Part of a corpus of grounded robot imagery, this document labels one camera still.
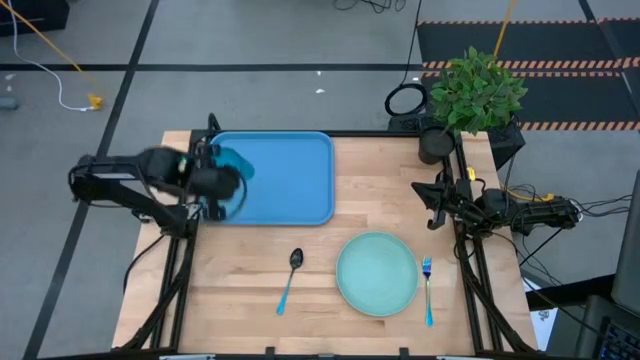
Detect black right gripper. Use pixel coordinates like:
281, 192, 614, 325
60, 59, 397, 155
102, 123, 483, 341
410, 169, 476, 231

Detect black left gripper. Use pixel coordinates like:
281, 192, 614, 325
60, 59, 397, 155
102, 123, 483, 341
188, 144, 242, 221

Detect teal translucent cup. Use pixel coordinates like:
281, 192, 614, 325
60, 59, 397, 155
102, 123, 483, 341
209, 145, 256, 221

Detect blue iridescent fork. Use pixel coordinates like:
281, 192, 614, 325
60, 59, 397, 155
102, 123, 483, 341
421, 256, 435, 328

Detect light green plate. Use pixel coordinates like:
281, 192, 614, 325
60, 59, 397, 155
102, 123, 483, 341
334, 231, 420, 318

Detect spoon with teal handle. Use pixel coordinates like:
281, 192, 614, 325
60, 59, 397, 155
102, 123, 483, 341
275, 247, 305, 317

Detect blue plastic tray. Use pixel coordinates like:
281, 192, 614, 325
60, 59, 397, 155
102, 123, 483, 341
199, 130, 336, 227

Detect green plant in black pot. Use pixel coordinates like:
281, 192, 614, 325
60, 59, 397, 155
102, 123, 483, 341
417, 45, 529, 166

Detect black hazard-striped floor mat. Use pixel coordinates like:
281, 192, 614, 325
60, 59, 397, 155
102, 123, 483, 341
417, 17, 640, 132

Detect white paper sheet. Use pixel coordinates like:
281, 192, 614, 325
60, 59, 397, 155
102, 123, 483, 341
522, 277, 559, 351

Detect grey monitor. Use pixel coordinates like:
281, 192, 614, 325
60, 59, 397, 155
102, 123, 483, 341
610, 169, 640, 317

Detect backlit keyboard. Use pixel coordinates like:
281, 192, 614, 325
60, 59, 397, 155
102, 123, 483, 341
597, 319, 640, 360

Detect black cabinet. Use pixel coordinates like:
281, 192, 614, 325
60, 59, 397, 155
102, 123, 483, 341
0, 0, 70, 37

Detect short yellow cable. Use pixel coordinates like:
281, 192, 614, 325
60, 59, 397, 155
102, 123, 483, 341
499, 183, 557, 204

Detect black aluminium frame side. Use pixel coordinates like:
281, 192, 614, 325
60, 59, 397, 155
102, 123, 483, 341
119, 113, 222, 351
439, 132, 537, 354

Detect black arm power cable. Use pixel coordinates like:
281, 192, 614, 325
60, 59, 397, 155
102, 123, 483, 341
122, 232, 167, 296

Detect coiled black floor cable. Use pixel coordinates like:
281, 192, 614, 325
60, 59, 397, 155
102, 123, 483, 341
383, 0, 429, 118

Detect black cable bundle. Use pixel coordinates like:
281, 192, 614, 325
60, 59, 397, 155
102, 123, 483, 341
499, 169, 634, 289

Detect white floor cable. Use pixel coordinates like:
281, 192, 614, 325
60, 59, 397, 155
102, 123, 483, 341
7, 0, 95, 113

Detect yellow hanging cable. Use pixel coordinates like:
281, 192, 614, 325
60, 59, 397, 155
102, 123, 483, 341
492, 0, 517, 61

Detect tangled black floor cables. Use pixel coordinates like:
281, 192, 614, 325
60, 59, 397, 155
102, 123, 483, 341
332, 0, 407, 15

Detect long yellow floor cable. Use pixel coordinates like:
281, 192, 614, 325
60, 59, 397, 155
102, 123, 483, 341
0, 0, 105, 111

